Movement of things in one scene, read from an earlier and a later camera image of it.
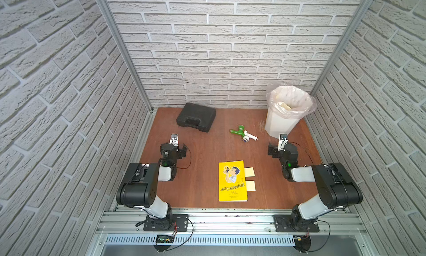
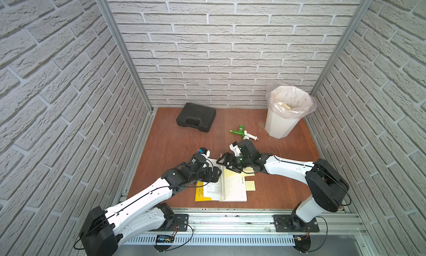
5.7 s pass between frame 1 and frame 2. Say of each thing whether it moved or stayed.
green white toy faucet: stayed
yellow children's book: moved
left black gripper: moved
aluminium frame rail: stayed
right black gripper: moved
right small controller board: stayed
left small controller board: stayed
